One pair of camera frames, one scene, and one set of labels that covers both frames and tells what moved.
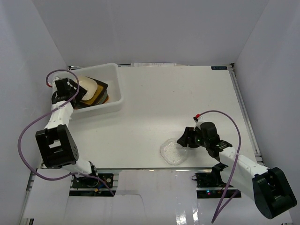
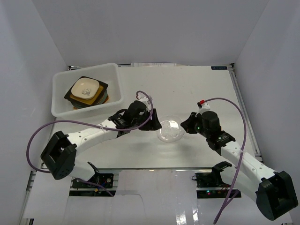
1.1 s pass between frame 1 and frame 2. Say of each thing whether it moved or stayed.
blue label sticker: stayed
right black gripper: moved
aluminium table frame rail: stayed
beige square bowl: stayed
